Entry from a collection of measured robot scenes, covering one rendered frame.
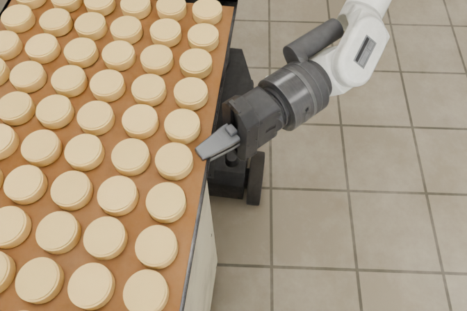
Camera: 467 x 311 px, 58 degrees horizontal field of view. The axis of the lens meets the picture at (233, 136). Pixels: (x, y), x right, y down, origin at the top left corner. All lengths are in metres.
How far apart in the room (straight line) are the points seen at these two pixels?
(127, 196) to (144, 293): 0.12
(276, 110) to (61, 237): 0.32
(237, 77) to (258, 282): 0.79
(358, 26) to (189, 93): 0.26
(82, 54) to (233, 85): 1.06
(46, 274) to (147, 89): 0.28
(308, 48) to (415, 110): 1.38
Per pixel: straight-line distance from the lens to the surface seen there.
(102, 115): 0.62
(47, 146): 0.62
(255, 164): 1.47
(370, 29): 0.66
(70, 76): 0.68
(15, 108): 0.67
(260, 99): 0.58
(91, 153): 0.59
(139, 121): 0.60
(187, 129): 0.58
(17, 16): 0.80
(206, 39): 0.68
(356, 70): 0.64
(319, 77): 0.62
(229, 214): 1.61
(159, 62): 0.66
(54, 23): 0.76
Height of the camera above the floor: 1.51
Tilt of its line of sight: 60 degrees down
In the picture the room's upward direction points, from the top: straight up
